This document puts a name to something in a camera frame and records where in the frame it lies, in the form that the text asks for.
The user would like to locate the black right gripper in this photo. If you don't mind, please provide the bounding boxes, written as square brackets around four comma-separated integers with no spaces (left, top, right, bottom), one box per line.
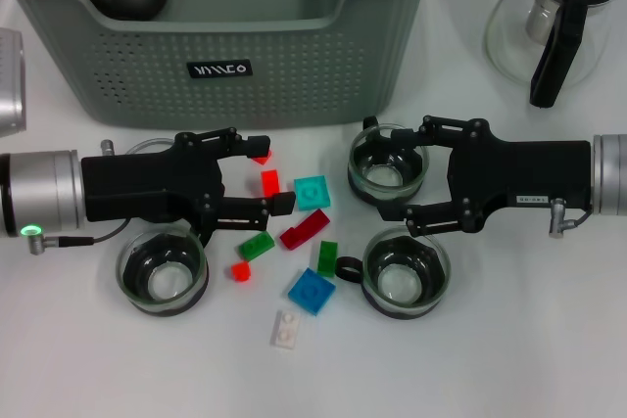
[376,115,594,239]

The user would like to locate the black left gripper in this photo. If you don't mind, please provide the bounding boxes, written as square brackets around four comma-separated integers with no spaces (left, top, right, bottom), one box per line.
[80,126,297,249]

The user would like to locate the glass teacup with black sleeve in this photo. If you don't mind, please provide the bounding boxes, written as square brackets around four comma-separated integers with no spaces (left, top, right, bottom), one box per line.
[124,137,178,158]
[347,116,431,209]
[116,224,210,316]
[335,227,451,321]

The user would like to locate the long orange-red building block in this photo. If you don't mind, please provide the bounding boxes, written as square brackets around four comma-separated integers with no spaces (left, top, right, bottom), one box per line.
[260,168,281,198]

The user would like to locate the teal square building block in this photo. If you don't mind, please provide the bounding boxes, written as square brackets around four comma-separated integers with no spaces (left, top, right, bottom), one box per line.
[293,175,332,212]

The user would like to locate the green building block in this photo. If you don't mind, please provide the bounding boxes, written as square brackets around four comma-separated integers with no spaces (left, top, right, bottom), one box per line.
[238,230,275,262]
[316,240,339,276]

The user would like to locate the dark red building block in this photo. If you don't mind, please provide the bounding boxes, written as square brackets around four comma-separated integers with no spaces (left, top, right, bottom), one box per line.
[279,209,329,253]

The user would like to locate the grey-green perforated storage bin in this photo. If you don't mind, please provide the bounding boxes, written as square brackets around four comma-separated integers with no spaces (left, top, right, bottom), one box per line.
[0,0,442,131]

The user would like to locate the blue square building block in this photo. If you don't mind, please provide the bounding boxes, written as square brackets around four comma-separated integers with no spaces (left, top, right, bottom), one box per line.
[287,267,337,316]

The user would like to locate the white two-stud building block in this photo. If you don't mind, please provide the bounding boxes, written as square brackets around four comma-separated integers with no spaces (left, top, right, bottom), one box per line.
[269,309,303,350]

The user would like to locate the right arm connector cable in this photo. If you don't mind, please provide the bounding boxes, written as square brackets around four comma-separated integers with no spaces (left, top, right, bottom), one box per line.
[548,197,594,239]

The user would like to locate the arm connector cable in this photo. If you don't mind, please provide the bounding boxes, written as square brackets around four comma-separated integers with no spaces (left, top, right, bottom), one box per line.
[548,197,594,239]
[27,220,131,256]

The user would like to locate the glass teapot with black handle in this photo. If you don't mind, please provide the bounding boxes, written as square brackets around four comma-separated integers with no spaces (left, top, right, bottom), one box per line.
[483,0,624,110]

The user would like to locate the left arm connector cable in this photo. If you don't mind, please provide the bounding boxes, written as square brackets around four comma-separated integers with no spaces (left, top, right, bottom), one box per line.
[27,220,131,256]

